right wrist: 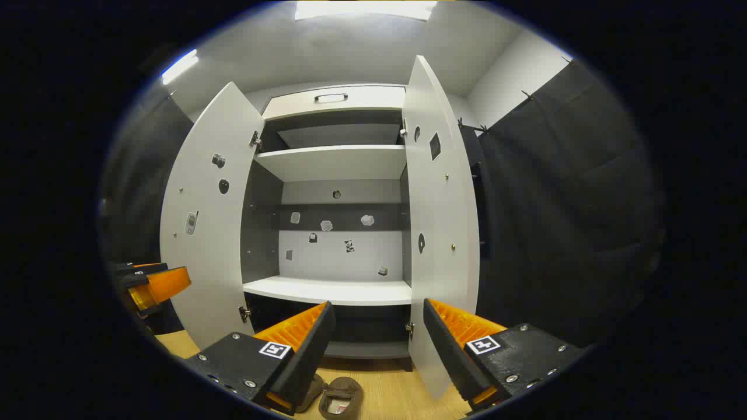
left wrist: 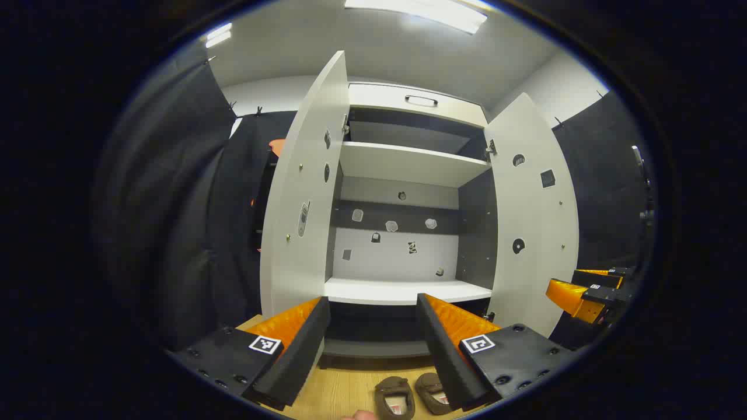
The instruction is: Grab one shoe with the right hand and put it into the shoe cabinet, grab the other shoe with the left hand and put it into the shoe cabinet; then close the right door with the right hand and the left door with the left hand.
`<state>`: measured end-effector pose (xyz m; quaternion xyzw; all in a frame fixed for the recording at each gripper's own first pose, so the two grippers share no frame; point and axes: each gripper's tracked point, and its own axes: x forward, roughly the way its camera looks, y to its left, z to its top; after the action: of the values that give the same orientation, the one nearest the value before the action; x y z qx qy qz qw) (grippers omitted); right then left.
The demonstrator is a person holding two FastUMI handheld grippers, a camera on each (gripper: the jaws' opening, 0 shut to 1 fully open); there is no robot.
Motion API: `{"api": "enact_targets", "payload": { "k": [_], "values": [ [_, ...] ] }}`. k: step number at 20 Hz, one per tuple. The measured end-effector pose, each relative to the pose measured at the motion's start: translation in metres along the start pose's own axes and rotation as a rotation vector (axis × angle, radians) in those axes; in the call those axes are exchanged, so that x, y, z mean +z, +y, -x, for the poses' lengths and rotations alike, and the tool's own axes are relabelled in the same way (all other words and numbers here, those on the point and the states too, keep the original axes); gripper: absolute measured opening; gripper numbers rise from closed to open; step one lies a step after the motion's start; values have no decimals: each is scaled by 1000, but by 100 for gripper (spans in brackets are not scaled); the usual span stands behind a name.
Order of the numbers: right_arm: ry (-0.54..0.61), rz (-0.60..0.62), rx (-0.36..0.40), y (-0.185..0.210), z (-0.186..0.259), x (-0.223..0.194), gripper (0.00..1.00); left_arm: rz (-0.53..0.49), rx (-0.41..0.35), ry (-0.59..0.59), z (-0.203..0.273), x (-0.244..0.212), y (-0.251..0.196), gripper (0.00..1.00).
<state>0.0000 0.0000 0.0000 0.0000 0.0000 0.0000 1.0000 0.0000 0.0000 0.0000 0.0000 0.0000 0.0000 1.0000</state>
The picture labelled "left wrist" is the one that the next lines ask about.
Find black backdrop cloth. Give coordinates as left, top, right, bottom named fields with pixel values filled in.
left=93, top=52, right=657, bottom=351

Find brown fuzzy shoe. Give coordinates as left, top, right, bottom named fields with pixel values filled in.
left=416, top=372, right=456, bottom=416
left=373, top=376, right=416, bottom=420

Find ceiling strip light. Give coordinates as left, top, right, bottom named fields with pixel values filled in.
left=205, top=23, right=232, bottom=48

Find white cabinet drawer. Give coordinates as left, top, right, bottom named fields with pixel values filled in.
left=348, top=82, right=488, bottom=128

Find ceiling light panel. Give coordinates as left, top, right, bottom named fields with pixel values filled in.
left=344, top=0, right=488, bottom=34

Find white cabinet door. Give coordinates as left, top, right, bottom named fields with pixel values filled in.
left=252, top=51, right=351, bottom=371
left=483, top=92, right=580, bottom=339

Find white shoe cabinet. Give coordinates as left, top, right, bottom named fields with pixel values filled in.
left=323, top=82, right=497, bottom=368

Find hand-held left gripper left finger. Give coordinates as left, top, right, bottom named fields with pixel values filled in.
left=166, top=295, right=331, bottom=411

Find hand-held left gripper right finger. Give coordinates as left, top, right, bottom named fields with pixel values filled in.
left=416, top=292, right=578, bottom=411

